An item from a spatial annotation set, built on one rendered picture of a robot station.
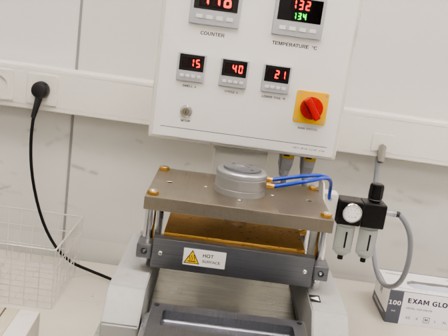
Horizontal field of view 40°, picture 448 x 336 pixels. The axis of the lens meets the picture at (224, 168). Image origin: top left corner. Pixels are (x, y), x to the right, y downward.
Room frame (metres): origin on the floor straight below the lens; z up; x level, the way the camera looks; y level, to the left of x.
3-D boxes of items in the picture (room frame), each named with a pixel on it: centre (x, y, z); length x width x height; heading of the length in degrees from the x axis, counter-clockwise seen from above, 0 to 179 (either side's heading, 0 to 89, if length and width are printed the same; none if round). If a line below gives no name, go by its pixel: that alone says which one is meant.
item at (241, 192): (0.94, -0.05, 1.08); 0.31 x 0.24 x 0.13; 91
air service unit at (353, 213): (1.04, -0.25, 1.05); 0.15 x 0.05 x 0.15; 91
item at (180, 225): (0.91, -0.04, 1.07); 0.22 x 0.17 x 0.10; 91
